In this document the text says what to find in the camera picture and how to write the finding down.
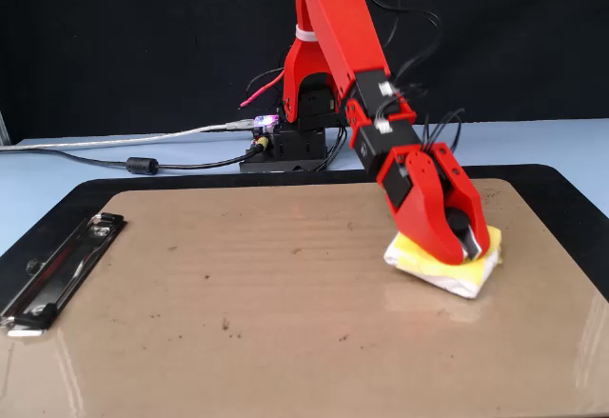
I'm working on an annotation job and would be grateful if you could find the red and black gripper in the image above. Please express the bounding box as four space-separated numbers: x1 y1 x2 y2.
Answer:
349 119 490 267

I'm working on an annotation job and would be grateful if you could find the yellow sponge with black knob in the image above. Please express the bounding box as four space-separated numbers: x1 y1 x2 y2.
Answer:
383 225 504 300

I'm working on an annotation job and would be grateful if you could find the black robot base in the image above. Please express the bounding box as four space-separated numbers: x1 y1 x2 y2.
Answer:
239 72 342 174

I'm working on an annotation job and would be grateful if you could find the controller circuit board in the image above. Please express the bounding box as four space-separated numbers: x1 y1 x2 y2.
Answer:
249 112 285 136

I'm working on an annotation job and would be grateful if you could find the brown clipboard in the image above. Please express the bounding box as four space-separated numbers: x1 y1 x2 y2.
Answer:
0 178 609 418

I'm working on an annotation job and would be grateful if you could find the silver metal clipboard clip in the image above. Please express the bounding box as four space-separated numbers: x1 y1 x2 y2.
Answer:
0 211 128 338

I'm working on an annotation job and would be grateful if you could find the black backdrop cloth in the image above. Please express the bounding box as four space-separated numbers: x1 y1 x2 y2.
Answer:
0 0 609 146

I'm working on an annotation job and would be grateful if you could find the black servo cable bundle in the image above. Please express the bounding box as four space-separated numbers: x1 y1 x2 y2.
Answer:
245 0 466 172

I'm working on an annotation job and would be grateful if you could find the red wire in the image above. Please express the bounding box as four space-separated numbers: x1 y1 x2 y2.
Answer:
240 72 286 108

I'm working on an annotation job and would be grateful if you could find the black power cable with ferrite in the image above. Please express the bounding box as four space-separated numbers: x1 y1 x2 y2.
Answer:
0 136 272 176

